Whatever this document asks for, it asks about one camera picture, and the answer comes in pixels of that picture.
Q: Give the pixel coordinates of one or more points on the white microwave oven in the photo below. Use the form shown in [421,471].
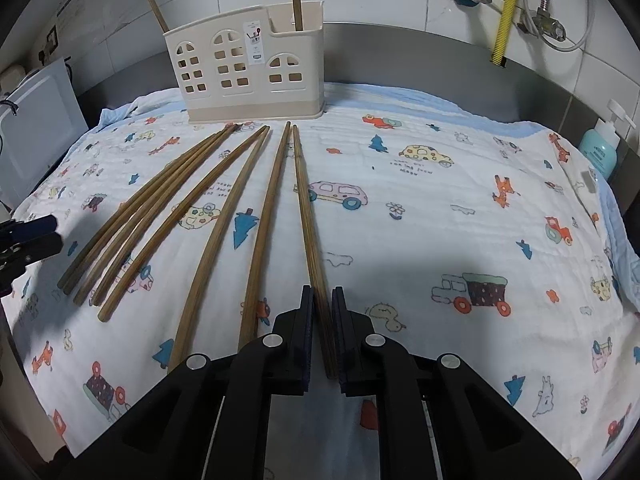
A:
[40,125]

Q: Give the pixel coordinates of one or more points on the teal pump bottle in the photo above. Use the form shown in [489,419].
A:
[602,145]

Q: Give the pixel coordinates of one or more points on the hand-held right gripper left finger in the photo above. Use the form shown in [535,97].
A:
[307,345]

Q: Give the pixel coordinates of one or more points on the white wall label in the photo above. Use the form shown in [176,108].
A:
[69,10]

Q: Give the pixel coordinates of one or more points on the white printed blanket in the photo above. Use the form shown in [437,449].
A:
[425,210]

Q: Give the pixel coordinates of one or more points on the row of wooden chopsticks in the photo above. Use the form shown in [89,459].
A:
[250,310]

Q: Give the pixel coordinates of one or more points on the metal angle valve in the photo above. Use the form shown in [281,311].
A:
[548,26]

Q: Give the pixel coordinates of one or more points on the wall socket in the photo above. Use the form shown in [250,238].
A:
[49,40]

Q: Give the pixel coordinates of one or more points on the beige plastic chopstick holder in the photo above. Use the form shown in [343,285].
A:
[250,95]

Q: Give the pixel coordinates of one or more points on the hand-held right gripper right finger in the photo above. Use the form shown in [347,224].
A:
[340,345]

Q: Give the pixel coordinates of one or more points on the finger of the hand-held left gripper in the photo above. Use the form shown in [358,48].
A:
[35,249]
[30,225]

